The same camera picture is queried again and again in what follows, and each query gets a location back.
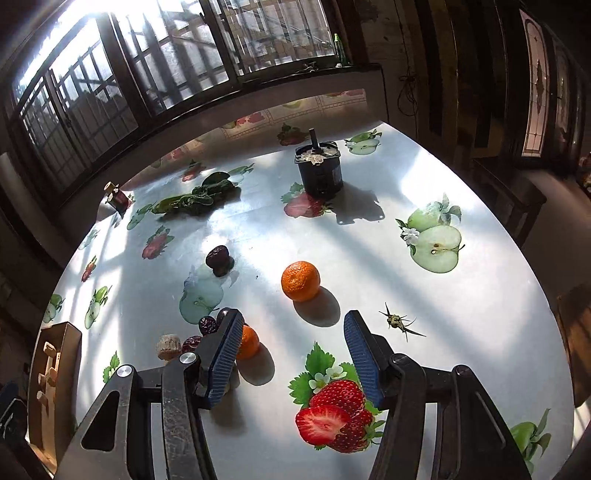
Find dark plum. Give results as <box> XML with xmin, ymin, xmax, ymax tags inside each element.
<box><xmin>198</xmin><ymin>316</ymin><xmax>218</xmax><ymax>336</ymax></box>
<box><xmin>205</xmin><ymin>245</ymin><xmax>235</xmax><ymax>277</ymax></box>

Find orange mandarin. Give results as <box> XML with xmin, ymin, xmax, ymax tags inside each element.
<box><xmin>280</xmin><ymin>261</ymin><xmax>321</xmax><ymax>303</ymax></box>
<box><xmin>236</xmin><ymin>324</ymin><xmax>260</xmax><ymax>361</ymax></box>

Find pale sugarcane chunk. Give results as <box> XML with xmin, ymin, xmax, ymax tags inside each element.
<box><xmin>156</xmin><ymin>334</ymin><xmax>182</xmax><ymax>362</ymax></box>

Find small green stem scrap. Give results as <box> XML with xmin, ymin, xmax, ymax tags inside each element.
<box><xmin>380</xmin><ymin>302</ymin><xmax>426</xmax><ymax>341</ymax></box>

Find dark plum on apple print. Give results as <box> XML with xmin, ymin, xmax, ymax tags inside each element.
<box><xmin>205</xmin><ymin>245</ymin><xmax>235</xmax><ymax>277</ymax></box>

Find fruit print tablecloth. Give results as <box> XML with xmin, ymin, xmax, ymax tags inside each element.
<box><xmin>38</xmin><ymin>89</ymin><xmax>576</xmax><ymax>480</ymax></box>

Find brown cardboard tray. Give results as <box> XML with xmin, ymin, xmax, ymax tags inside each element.
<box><xmin>27</xmin><ymin>322</ymin><xmax>81</xmax><ymax>474</ymax></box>

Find green leafy vegetables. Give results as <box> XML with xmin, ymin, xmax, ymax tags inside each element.
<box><xmin>150</xmin><ymin>171</ymin><xmax>238</xmax><ymax>216</ymax></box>

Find small dark glass bottle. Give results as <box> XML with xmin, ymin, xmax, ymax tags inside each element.
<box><xmin>103</xmin><ymin>182</ymin><xmax>131</xmax><ymax>217</ymax></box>

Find small black plant pot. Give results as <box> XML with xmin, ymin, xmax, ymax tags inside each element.
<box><xmin>294</xmin><ymin>128</ymin><xmax>344</xmax><ymax>200</ymax></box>

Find wooden door with glass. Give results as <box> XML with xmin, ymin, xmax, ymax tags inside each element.
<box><xmin>520</xmin><ymin>10</ymin><xmax>572</xmax><ymax>159</ymax></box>

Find barred window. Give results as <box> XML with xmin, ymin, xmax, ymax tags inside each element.
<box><xmin>5</xmin><ymin>1</ymin><xmax>339</xmax><ymax>198</ymax></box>

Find green bottle on sill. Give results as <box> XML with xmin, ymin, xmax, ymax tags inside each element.
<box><xmin>332</xmin><ymin>33</ymin><xmax>346</xmax><ymax>68</ymax></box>

